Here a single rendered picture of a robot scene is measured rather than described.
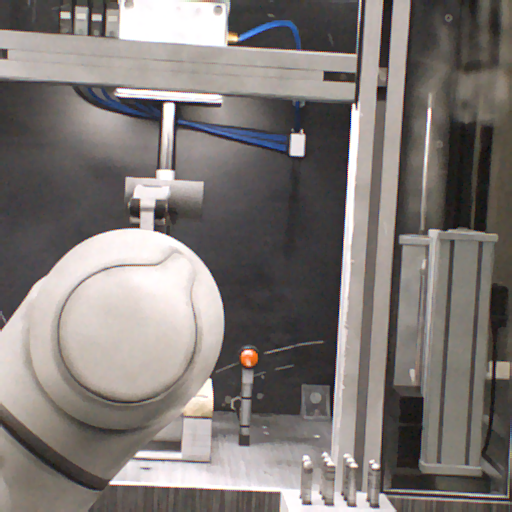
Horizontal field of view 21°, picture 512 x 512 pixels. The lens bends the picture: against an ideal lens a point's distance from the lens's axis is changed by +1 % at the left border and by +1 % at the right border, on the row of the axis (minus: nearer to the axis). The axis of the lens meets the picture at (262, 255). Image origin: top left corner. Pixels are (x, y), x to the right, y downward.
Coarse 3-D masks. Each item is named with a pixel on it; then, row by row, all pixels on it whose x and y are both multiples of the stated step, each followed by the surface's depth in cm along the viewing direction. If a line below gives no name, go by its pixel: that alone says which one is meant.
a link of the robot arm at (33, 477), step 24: (0, 432) 71; (0, 456) 71; (24, 456) 71; (0, 480) 71; (24, 480) 71; (48, 480) 72; (72, 480) 72; (0, 504) 70; (24, 504) 71; (48, 504) 72; (72, 504) 73
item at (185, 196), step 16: (160, 112) 149; (176, 112) 149; (160, 128) 149; (176, 128) 149; (160, 144) 149; (176, 144) 150; (160, 160) 149; (160, 176) 149; (128, 192) 147; (176, 192) 147; (192, 192) 147; (176, 208) 147; (192, 208) 147
